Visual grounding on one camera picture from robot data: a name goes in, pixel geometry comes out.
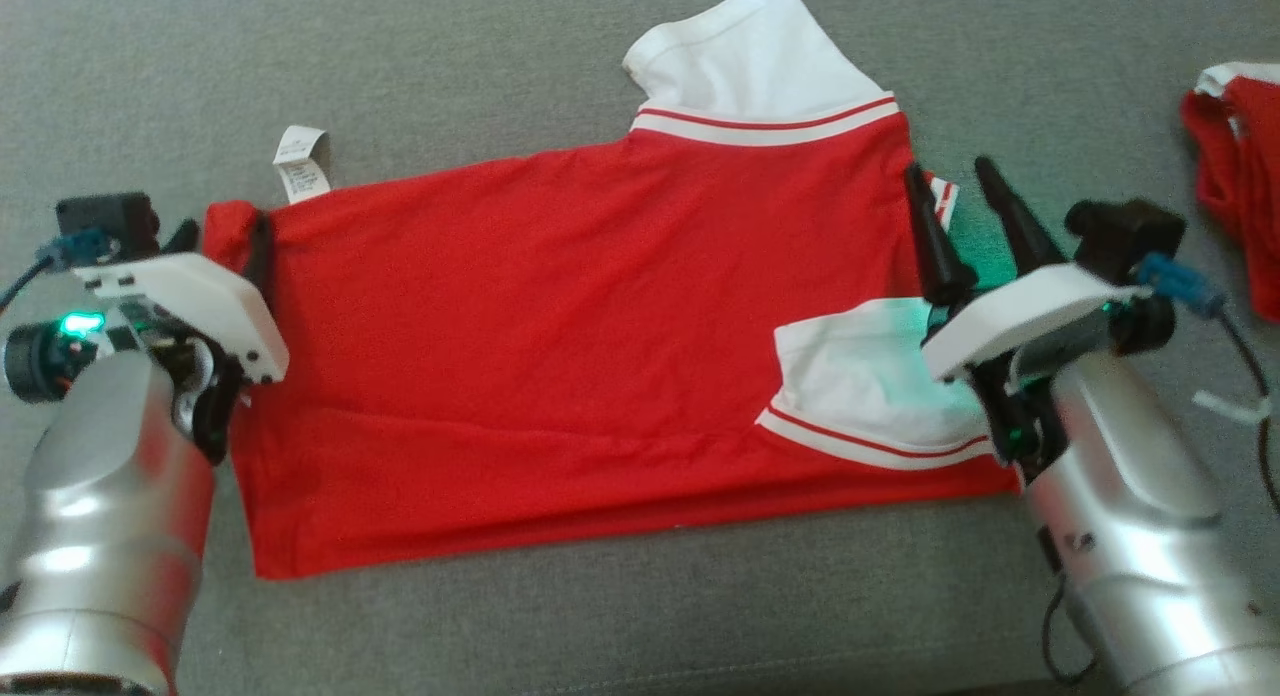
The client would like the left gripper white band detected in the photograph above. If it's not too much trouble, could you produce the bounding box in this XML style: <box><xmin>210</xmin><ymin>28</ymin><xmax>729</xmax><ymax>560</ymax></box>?
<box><xmin>3</xmin><ymin>211</ymin><xmax>291</xmax><ymax>467</ymax></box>

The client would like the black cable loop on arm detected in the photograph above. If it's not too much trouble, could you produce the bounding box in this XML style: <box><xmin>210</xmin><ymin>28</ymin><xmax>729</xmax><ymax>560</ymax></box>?
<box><xmin>1040</xmin><ymin>574</ymin><xmax>1103</xmax><ymax>689</ymax></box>

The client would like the red shirt with white sleeves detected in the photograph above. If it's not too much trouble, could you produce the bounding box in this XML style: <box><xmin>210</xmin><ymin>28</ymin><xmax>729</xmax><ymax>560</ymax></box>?
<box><xmin>203</xmin><ymin>0</ymin><xmax>1021</xmax><ymax>582</ymax></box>

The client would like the left camera cable blue plug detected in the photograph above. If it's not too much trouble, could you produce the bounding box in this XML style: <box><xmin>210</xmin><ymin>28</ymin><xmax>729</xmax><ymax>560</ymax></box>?
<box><xmin>0</xmin><ymin>226</ymin><xmax>113</xmax><ymax>312</ymax></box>

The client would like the camera cable blue plug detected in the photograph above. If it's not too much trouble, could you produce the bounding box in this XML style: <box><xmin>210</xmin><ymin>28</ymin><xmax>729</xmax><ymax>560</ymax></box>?
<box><xmin>1135</xmin><ymin>253</ymin><xmax>1280</xmax><ymax>517</ymax></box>
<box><xmin>0</xmin><ymin>226</ymin><xmax>113</xmax><ymax>312</ymax></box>

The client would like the right camera cable blue plug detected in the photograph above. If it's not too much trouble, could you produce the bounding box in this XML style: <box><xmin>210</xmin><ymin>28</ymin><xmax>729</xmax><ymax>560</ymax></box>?
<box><xmin>1135</xmin><ymin>253</ymin><xmax>1280</xmax><ymax>517</ymax></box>

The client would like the red garment with white trim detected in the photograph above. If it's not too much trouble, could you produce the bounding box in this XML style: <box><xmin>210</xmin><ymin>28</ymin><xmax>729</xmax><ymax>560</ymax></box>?
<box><xmin>1180</xmin><ymin>63</ymin><xmax>1280</xmax><ymax>322</ymax></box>

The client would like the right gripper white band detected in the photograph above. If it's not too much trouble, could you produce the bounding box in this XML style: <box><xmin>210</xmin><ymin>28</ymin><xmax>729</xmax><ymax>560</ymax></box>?
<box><xmin>904</xmin><ymin>156</ymin><xmax>1177</xmax><ymax>477</ymax></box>

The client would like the large grey sofa seat cushion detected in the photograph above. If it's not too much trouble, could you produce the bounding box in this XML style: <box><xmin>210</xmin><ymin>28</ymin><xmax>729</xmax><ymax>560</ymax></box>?
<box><xmin>0</xmin><ymin>0</ymin><xmax>1280</xmax><ymax>696</ymax></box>

